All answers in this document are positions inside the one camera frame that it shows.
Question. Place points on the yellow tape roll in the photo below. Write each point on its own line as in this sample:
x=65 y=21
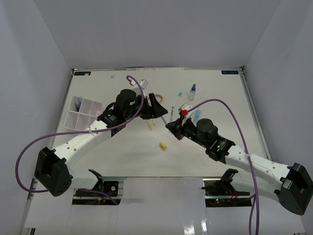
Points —
x=159 y=98

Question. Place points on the white pen teal cap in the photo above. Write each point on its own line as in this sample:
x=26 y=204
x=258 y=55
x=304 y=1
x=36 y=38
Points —
x=176 y=100

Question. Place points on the pale yellow pen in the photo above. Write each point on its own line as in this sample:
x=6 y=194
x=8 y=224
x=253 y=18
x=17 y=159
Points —
x=149 y=124

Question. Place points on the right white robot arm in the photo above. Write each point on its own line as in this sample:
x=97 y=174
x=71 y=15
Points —
x=289 y=185

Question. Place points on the grey silver pen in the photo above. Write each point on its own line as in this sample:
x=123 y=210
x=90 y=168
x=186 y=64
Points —
x=171 y=115

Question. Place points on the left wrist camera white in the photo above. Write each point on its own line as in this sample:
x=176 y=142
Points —
x=140 y=83

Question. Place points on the clear spray bottle blue cap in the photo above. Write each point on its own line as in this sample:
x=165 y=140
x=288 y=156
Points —
x=192 y=93

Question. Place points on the small yellow cylinder eraser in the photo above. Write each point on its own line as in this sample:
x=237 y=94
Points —
x=163 y=145

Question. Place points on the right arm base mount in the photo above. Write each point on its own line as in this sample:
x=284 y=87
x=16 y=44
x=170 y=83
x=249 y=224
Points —
x=219 y=193

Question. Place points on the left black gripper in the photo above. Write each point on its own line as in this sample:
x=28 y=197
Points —
x=155 y=111

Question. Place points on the dark blue pen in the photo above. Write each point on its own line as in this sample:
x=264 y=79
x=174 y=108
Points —
x=78 y=102

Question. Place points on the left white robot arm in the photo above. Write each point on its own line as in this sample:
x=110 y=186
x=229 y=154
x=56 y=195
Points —
x=55 y=168

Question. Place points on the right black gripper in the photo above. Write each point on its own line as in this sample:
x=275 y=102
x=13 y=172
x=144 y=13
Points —
x=173 y=127

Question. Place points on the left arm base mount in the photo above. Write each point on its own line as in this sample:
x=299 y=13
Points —
x=104 y=193

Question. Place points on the white compartment organizer box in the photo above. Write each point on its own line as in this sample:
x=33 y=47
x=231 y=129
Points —
x=82 y=119

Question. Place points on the light blue eraser case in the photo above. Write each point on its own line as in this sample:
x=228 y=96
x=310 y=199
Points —
x=196 y=116

